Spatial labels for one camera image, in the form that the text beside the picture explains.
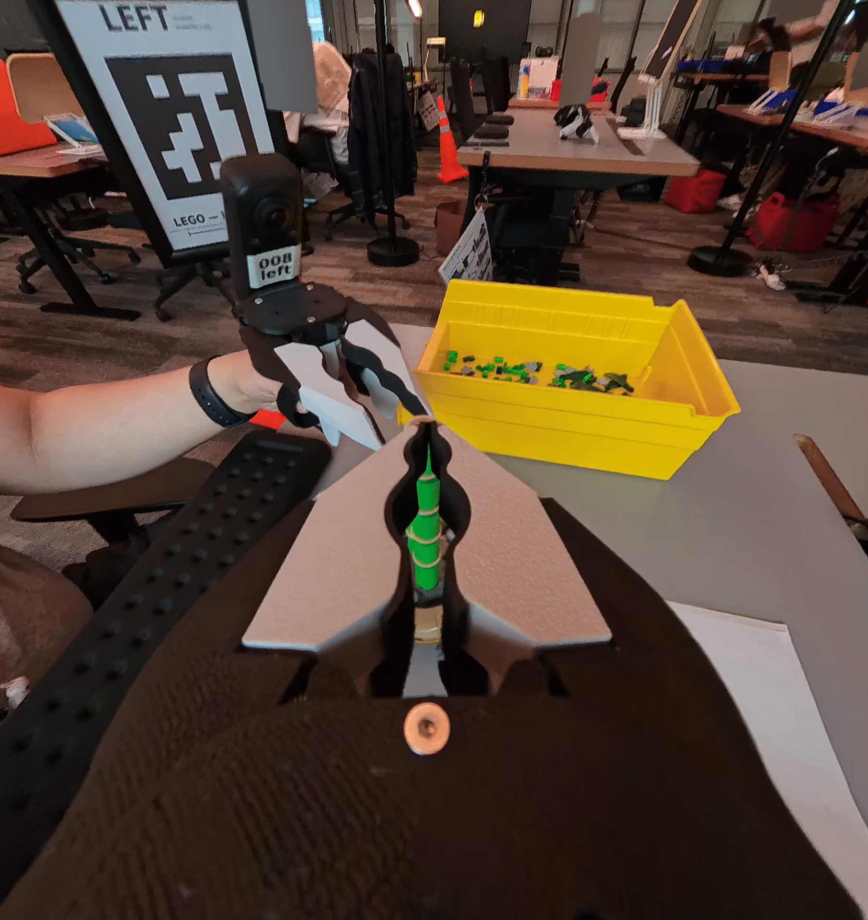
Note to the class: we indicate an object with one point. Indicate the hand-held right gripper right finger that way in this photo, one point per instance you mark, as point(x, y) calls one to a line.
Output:
point(527, 568)

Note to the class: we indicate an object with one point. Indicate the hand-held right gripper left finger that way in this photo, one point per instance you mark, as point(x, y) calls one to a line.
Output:
point(333, 568)

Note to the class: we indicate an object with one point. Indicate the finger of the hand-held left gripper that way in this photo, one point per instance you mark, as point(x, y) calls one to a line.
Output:
point(373, 338)
point(326, 402)

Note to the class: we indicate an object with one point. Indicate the toy brick bamboo model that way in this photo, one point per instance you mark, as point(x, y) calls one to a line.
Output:
point(427, 503)

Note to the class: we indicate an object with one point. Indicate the building instruction booklet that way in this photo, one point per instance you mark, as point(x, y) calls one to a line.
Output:
point(786, 719)

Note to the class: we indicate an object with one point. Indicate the person's left forearm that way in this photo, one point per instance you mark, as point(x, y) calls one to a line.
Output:
point(82, 431)

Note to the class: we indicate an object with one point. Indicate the grey desk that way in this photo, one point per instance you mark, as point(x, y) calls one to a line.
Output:
point(728, 503)

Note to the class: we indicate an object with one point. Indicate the person's left hand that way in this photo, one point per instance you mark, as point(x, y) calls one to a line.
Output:
point(251, 384)

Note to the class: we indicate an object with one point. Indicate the black pole stand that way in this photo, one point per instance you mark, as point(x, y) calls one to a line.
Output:
point(721, 260)
point(393, 248)

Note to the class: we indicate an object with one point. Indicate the black smartwatch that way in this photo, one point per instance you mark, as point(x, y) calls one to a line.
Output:
point(215, 395)

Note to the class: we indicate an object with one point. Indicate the hanging laminated card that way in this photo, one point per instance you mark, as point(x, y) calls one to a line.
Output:
point(470, 251)

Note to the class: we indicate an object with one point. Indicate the yellow plastic bin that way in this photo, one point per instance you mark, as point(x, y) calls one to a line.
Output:
point(549, 438)

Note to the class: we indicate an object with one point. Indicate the pile of small toy bricks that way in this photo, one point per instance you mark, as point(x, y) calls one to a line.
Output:
point(534, 374)

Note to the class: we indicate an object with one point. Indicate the orange traffic cone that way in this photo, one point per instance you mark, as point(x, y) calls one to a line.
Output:
point(450, 158)

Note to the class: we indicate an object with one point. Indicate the black hanging jacket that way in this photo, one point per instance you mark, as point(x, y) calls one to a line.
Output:
point(380, 129)

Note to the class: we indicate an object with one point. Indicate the background work table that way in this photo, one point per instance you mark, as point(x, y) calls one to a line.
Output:
point(549, 147)

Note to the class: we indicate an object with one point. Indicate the black white toy robot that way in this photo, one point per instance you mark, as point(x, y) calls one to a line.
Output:
point(574, 122)

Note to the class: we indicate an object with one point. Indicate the black framed marker sign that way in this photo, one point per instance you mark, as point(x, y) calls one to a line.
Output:
point(139, 43)

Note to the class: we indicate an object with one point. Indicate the orange bag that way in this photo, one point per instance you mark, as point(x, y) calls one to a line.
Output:
point(3, 115)

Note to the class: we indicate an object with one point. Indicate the red bag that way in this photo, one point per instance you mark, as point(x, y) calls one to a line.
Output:
point(793, 223)
point(693, 192)

